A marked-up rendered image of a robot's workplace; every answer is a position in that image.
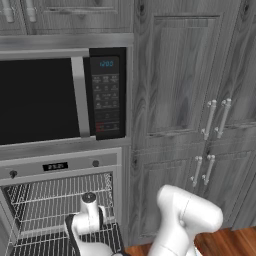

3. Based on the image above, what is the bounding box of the steel built-in oven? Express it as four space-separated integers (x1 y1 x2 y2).
0 146 125 256

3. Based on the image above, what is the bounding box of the black built-in microwave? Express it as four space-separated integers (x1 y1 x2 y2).
0 33 134 150

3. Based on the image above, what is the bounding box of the tall grey wood cupboard door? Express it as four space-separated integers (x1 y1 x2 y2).
132 0 245 148
213 0 256 135

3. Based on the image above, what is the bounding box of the black microwave door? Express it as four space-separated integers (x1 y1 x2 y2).
0 49 92 146

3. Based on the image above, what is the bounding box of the silver microwave door handle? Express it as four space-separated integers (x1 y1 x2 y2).
70 56 92 139

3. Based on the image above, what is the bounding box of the silver cupboard handle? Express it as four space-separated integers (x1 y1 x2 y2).
189 155 204 189
201 153 217 187
213 97 233 140
200 99 218 141

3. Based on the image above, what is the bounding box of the white cupboard handle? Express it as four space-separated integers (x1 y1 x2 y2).
1 0 16 24
24 0 38 23

